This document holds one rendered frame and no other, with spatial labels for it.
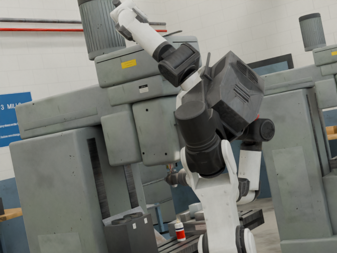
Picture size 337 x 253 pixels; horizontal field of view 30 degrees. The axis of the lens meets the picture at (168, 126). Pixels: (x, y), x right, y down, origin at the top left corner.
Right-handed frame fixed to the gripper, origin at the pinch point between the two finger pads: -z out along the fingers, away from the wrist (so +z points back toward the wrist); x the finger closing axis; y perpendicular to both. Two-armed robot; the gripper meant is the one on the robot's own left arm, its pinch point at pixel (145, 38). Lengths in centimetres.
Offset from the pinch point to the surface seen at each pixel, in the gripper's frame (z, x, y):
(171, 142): -17, 7, -50
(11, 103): -311, -343, 203
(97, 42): 4.9, -24.4, 1.1
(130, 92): -3.5, -9.1, -26.2
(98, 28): 8.1, -22.2, 7.1
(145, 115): -10.3, -3.8, -36.4
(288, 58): -577, -52, 354
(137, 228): -10, -6, -92
